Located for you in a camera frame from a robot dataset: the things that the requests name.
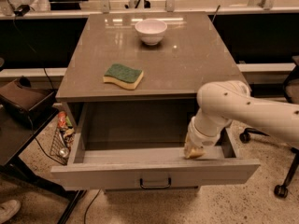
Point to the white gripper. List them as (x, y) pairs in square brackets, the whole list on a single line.
[(198, 137)]

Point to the grey top drawer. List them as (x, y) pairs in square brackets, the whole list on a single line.
[(139, 145)]

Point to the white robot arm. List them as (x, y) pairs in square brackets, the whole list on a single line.
[(220, 103)]

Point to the grey drawer cabinet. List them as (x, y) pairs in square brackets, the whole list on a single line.
[(190, 55)]

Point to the green yellow sponge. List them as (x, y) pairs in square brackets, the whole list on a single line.
[(123, 76)]

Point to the white ceramic bowl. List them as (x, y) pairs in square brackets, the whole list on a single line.
[(151, 31)]

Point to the snack bag in basket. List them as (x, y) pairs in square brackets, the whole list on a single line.
[(65, 129)]

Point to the dark brown box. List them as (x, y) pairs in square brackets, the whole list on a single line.
[(25, 103)]

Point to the dark side table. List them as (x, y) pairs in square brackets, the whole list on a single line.
[(14, 139)]

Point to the white shoe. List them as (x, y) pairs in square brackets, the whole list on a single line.
[(8, 210)]

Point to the black power adapter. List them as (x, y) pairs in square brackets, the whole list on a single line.
[(21, 10)]

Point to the black wire basket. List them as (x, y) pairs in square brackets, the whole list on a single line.
[(58, 150)]

